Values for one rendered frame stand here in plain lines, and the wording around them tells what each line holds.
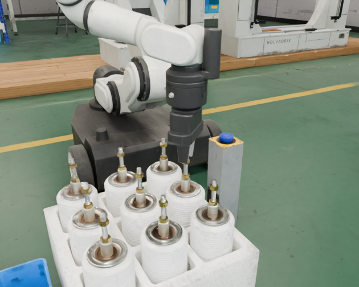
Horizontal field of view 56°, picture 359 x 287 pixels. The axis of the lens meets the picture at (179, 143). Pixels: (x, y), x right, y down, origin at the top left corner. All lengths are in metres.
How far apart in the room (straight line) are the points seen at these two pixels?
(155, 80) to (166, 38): 0.40
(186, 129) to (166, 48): 0.17
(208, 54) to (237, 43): 2.60
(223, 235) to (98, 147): 0.60
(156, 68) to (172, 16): 2.04
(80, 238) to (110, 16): 0.45
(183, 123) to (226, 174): 0.29
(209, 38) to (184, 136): 0.20
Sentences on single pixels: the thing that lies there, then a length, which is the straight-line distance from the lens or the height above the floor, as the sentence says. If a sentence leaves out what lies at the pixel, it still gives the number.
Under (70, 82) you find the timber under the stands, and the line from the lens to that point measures 2.61.
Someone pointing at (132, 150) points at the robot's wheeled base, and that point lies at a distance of 1.19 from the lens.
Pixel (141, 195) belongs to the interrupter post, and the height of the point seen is 0.28.
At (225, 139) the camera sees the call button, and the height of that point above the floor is 0.33.
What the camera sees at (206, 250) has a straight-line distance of 0.75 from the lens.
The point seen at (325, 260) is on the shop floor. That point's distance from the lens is 1.09.
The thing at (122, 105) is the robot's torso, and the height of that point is 0.27.
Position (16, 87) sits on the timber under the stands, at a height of 0.07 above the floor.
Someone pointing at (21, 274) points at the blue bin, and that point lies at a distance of 0.92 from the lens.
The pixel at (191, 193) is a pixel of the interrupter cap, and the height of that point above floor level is 0.25.
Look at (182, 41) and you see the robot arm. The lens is 0.65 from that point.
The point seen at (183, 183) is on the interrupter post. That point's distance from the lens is 0.81.
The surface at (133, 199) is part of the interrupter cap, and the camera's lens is 0.80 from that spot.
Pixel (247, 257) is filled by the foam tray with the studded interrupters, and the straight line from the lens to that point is 0.78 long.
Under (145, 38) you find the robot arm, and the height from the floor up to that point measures 0.61.
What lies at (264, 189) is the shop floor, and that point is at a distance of 1.33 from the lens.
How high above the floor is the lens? 0.70
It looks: 25 degrees down
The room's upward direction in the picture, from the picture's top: straight up
